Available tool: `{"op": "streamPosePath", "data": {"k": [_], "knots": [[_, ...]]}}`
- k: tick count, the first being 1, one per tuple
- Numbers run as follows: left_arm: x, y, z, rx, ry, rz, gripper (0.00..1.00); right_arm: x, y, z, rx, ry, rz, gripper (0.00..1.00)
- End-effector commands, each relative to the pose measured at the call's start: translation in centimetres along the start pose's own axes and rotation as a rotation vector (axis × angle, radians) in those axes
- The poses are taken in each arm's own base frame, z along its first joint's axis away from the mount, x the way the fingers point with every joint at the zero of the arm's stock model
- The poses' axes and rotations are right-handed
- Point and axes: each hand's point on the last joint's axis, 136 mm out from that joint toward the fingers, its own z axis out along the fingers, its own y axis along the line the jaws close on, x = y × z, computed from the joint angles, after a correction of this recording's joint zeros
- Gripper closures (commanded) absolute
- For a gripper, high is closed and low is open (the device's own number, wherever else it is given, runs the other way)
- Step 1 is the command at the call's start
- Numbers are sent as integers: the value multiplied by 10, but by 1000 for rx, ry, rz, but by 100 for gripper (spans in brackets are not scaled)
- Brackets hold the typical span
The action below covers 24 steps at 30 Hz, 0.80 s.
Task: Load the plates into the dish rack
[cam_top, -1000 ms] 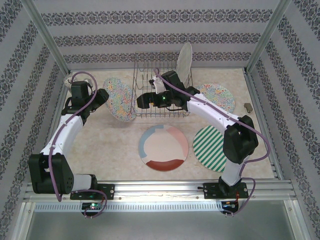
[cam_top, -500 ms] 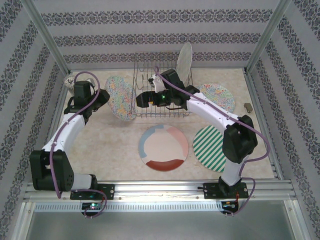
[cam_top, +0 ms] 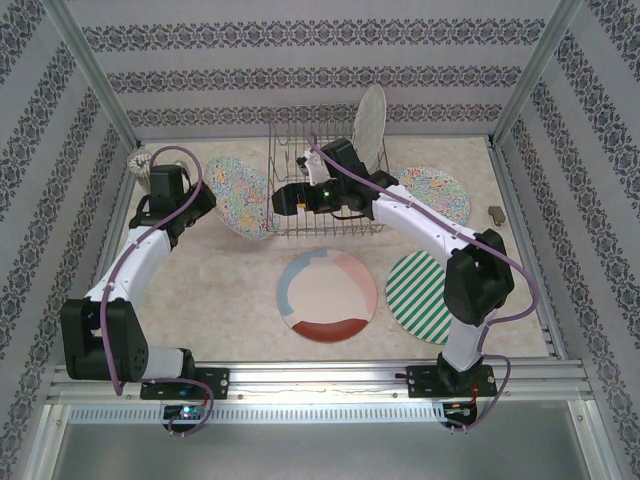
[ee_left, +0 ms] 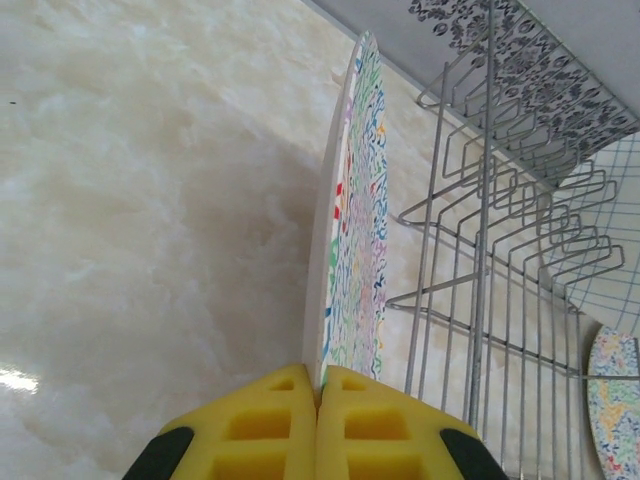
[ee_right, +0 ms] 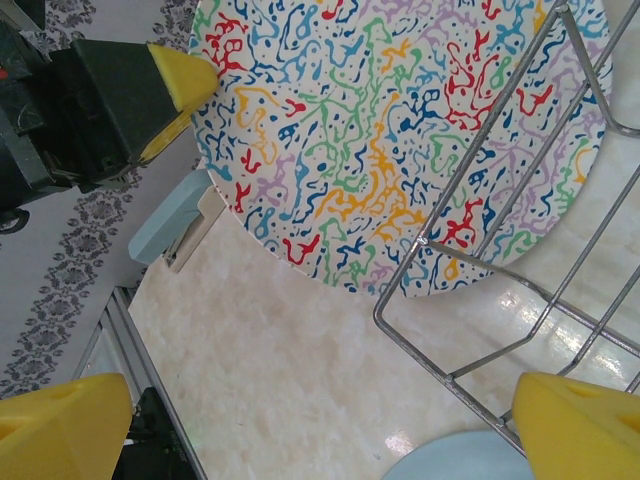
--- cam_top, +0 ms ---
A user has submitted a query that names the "colourful squiggle pattern plate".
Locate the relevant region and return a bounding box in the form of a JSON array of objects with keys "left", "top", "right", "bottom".
[
  {"left": 392, "top": 166, "right": 472, "bottom": 227},
  {"left": 204, "top": 154, "right": 271, "bottom": 242}
]

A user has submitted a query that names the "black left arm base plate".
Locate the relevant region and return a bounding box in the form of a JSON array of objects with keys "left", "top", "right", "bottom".
[{"left": 139, "top": 367, "right": 231, "bottom": 401}]

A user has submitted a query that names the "green white striped plate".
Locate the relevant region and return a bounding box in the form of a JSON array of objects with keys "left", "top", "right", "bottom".
[{"left": 385, "top": 250, "right": 454, "bottom": 346}]

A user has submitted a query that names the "clear jar of pencils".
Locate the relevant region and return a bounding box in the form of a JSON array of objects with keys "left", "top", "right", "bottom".
[{"left": 127, "top": 152, "right": 154, "bottom": 194}]

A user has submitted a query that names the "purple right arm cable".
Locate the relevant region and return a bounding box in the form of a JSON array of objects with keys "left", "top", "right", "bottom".
[{"left": 305, "top": 132, "right": 539, "bottom": 435}]

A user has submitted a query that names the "white slotted cable duct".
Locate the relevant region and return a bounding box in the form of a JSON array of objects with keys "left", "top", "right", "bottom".
[{"left": 67, "top": 403, "right": 574, "bottom": 422}]

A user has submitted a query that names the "metal wire dish rack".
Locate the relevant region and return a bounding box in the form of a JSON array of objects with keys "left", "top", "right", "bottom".
[{"left": 267, "top": 102, "right": 389, "bottom": 236}]

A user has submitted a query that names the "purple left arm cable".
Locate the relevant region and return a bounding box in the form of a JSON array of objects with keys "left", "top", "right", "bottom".
[{"left": 98, "top": 144, "right": 216, "bottom": 439}]

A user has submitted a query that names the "pink blue red plate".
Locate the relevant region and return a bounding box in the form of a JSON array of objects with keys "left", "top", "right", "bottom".
[{"left": 277, "top": 248, "right": 377, "bottom": 345}]

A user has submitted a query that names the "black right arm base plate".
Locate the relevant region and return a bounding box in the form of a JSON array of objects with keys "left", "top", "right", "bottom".
[{"left": 407, "top": 364, "right": 496, "bottom": 400}]

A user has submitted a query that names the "aluminium frame post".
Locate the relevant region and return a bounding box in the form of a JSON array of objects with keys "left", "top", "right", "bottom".
[
  {"left": 492, "top": 0, "right": 584, "bottom": 146},
  {"left": 47, "top": 0, "right": 146, "bottom": 151}
]

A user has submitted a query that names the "aluminium mounting rail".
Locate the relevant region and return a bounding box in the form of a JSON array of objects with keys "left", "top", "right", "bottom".
[{"left": 49, "top": 363, "right": 596, "bottom": 399}]

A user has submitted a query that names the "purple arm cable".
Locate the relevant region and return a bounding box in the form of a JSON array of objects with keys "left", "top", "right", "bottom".
[
  {"left": 305, "top": 132, "right": 539, "bottom": 435},
  {"left": 98, "top": 144, "right": 216, "bottom": 439}
]

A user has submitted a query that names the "blue plaid line plate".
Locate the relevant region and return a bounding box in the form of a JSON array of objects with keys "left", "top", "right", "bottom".
[{"left": 351, "top": 83, "right": 387, "bottom": 171}]

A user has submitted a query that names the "aluminium side rail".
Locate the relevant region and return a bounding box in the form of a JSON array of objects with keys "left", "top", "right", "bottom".
[
  {"left": 72, "top": 144, "right": 144, "bottom": 364},
  {"left": 487, "top": 139, "right": 566, "bottom": 357}
]

